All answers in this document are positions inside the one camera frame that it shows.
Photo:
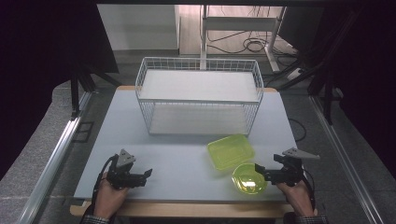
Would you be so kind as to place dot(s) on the person's left hand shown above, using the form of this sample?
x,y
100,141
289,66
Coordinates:
x,y
107,199

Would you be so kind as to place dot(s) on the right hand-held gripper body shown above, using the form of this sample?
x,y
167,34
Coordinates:
x,y
291,172

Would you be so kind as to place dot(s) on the green round plastic bowl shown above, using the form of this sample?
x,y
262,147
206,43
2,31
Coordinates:
x,y
249,180

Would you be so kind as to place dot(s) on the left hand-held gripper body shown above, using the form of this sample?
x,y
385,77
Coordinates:
x,y
122,175

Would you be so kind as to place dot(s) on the white metal desk frame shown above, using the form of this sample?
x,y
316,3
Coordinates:
x,y
239,23

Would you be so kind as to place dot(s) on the black metal stand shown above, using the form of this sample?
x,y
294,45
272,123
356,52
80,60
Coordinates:
x,y
75,93
327,93

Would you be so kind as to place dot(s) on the white cabinet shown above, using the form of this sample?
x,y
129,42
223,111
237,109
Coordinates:
x,y
137,26

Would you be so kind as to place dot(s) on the white power strip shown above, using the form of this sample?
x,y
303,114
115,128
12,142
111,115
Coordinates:
x,y
295,74

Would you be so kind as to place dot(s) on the person's right hand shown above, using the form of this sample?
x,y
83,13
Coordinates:
x,y
297,197

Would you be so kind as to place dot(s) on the green rectangular plastic container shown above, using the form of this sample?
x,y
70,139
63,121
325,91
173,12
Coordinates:
x,y
230,151

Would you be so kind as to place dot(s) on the aluminium frame rail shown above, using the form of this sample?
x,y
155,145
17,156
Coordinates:
x,y
53,161
345,161

